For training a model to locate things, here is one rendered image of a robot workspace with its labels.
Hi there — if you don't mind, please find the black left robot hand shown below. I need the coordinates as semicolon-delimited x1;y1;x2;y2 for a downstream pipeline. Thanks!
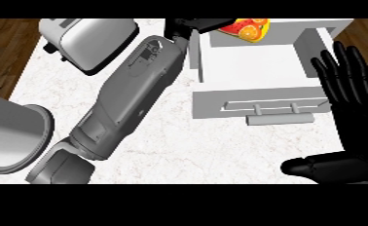
164;18;237;47

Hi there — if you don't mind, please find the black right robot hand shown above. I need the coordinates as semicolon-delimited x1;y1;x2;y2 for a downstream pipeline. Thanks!
280;40;368;185

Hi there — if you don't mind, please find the white open drawer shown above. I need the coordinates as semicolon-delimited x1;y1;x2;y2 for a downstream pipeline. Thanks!
188;27;337;92

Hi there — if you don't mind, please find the silver toaster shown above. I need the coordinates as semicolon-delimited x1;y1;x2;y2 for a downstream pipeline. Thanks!
37;18;141;77

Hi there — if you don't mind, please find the white cabinet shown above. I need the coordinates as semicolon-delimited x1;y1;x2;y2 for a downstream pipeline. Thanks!
209;18;355;48

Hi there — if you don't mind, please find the grey round pot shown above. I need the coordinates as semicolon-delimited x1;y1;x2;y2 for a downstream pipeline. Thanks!
0;97;56;175

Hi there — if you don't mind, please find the white drawer front with handle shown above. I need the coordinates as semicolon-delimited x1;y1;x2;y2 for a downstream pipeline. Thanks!
191;86;334;127

